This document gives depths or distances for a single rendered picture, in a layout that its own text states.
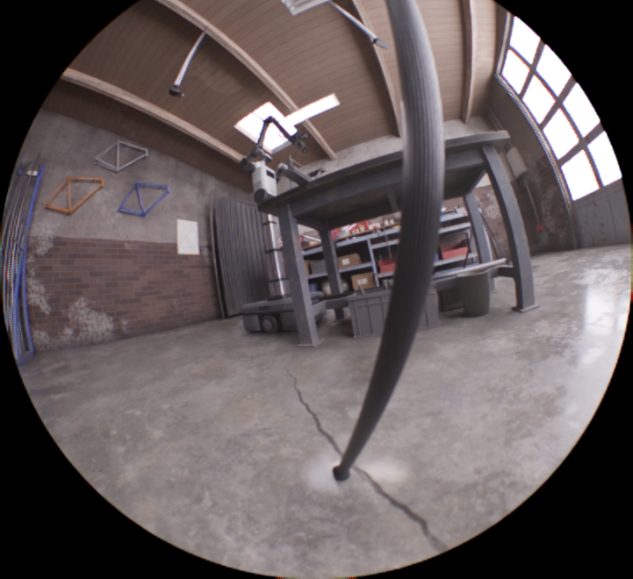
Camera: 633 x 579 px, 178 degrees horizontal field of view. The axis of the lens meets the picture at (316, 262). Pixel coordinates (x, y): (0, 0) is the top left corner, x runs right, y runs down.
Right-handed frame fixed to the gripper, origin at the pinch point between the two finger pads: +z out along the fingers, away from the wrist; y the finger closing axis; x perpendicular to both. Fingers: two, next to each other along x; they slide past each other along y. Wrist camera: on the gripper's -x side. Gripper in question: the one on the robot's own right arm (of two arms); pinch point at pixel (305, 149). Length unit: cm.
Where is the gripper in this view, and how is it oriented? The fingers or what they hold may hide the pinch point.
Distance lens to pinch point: 172.9
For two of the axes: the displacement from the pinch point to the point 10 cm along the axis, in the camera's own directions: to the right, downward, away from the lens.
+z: 6.0, 7.4, -2.9
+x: -6.7, 6.7, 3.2
